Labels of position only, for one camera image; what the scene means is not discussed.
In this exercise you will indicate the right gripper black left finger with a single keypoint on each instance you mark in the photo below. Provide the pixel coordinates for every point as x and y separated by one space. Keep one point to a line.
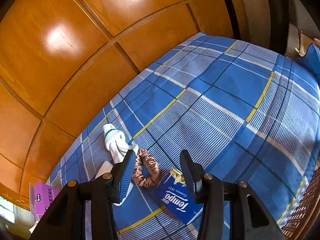
110 188

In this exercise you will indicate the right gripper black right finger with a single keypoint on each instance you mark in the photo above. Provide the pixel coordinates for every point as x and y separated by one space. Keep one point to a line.
206 189

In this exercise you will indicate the blue tempo tissue pack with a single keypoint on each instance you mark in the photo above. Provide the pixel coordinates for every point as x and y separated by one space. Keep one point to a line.
172 192

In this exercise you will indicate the white knitted glove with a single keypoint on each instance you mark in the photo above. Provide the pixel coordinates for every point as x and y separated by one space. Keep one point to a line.
115 142

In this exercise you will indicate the brown satin scrunchie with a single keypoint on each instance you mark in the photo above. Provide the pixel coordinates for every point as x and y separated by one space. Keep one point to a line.
145 159

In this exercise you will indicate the purple carton box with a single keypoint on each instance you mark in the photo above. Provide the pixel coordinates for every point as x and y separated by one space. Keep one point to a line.
40 197

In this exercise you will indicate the blue plaid tablecloth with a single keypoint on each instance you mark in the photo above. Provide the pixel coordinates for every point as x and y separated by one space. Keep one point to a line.
242 111

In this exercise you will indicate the wicker chair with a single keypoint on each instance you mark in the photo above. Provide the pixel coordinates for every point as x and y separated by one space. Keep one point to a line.
306 212

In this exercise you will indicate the wooden wall cabinet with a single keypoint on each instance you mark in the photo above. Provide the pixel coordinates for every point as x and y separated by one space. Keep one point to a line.
63 60

